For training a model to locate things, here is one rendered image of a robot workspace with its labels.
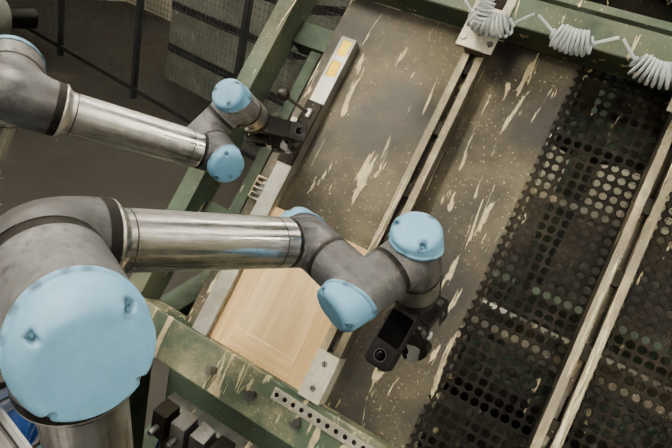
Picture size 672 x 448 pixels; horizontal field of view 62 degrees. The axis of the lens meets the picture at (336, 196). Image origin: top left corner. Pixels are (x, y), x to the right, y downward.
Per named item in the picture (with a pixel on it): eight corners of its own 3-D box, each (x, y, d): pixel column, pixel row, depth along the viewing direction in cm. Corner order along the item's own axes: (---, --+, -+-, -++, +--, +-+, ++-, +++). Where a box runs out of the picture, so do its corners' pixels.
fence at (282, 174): (198, 328, 160) (191, 327, 156) (345, 42, 171) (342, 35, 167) (212, 336, 158) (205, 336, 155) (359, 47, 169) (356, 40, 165)
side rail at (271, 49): (145, 291, 174) (124, 287, 164) (304, -10, 186) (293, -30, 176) (160, 299, 172) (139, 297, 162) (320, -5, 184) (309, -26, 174)
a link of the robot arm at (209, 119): (182, 153, 119) (220, 117, 118) (171, 132, 127) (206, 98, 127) (207, 174, 124) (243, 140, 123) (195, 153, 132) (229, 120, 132)
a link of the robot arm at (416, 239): (373, 228, 78) (418, 197, 81) (375, 273, 86) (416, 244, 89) (412, 263, 73) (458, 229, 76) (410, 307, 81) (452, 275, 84)
